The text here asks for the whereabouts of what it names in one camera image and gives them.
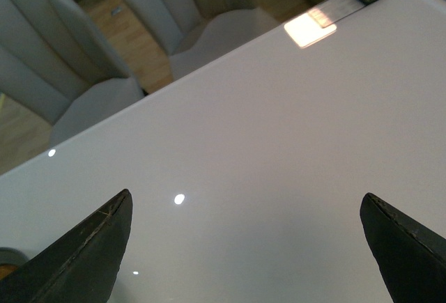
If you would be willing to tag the beige padded chair right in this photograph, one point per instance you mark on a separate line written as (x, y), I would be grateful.
(194, 33)

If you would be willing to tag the label sticker on table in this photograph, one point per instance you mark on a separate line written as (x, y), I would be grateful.
(331, 11)

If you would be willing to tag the white electric cooking pot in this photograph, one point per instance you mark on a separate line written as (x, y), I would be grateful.
(11, 260)

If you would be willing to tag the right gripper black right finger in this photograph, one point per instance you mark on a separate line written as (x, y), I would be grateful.
(410, 256)

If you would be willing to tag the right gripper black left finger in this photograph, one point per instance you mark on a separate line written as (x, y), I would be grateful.
(82, 265)

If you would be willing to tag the beige padded chair left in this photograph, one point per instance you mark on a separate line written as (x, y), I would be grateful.
(56, 62)

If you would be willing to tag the beige padded chair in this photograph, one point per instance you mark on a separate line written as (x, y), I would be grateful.
(56, 62)
(194, 33)

